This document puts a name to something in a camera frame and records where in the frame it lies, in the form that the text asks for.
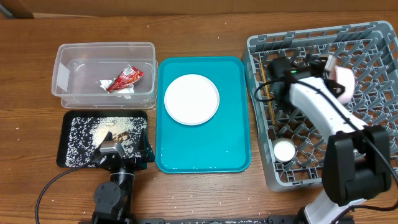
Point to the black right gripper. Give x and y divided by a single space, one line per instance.
337 88

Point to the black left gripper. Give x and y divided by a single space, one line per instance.
145 149

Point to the pink small plate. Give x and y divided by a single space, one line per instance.
346 78

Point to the white tissue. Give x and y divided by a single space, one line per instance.
119 90

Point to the red snack wrapper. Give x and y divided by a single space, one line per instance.
126 78

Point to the wooden chopstick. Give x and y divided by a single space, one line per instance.
271 109

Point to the white large plate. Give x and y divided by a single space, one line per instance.
191 99

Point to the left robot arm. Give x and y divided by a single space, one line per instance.
112 198

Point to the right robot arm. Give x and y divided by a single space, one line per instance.
356 164

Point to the black food waste tray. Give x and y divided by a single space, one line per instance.
66 125

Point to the grey dishwasher rack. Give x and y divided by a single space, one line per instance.
368 49

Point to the brown food scrap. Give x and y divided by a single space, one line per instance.
121 137

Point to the white cup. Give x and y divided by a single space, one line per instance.
284 150

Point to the clear plastic bin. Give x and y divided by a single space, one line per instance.
82 71

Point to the teal plastic tray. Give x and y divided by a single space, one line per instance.
221 144

